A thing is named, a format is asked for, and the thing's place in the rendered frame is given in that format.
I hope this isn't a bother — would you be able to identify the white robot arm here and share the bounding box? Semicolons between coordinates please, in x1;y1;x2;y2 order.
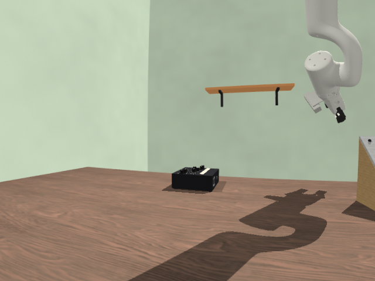
303;0;362;113

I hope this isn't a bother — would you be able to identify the black lighting desk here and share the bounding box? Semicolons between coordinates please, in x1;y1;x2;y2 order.
172;165;219;191

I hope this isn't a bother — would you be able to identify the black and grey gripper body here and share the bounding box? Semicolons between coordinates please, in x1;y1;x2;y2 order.
324;92;346;115

